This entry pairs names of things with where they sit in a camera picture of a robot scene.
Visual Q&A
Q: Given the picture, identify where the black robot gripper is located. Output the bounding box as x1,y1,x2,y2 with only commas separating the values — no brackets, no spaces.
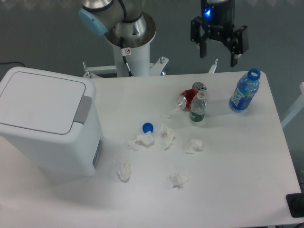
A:
190,0,249,67

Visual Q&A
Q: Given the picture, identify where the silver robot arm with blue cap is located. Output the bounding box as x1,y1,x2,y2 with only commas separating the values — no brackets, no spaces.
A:
79,0,249,67

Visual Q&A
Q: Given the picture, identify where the crushed red soda can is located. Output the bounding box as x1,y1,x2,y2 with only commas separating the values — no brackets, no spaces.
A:
177,82,207,111

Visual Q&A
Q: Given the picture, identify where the white trash can body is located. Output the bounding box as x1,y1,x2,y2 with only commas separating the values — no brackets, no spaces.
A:
0,67,103,176

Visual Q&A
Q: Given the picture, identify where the white trash can lid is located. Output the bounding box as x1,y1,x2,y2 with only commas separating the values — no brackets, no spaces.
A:
0,71,86,135

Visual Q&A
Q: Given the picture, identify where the blue plastic water bottle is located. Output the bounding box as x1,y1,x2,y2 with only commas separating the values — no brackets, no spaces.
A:
229,68,261,112

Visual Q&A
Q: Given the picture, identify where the clear bottle with green label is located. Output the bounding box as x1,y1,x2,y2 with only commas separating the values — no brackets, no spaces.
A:
190,89,207,122

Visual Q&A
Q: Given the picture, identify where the crumpled white tissue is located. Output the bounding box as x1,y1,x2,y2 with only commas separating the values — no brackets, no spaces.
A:
128,131,154,151
186,139,204,154
169,172,189,188
161,124,175,150
115,161,132,182

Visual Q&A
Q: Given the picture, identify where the blue bottle cap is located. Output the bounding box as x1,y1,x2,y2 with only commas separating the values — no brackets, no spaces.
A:
142,122,154,133

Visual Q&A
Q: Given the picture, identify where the grey lid push button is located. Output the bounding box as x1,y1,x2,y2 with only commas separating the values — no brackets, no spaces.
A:
73,95,92,124

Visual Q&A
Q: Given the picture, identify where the black device at table edge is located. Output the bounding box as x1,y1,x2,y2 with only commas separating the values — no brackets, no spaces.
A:
286,193,304,218

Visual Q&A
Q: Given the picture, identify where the white pedestal base frame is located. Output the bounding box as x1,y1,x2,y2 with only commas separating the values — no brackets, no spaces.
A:
82,56,219,78

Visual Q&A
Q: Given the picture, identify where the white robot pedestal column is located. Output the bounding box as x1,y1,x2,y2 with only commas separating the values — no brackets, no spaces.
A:
112,44,150,77

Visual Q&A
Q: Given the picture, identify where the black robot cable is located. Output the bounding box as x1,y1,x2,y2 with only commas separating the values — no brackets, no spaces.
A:
117,0,133,77

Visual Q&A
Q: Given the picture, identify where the white frame at right edge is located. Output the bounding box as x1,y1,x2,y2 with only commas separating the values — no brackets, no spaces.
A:
281,82,304,129

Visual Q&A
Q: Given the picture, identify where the black cable on floor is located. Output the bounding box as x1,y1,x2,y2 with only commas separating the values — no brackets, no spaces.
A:
0,61,26,68

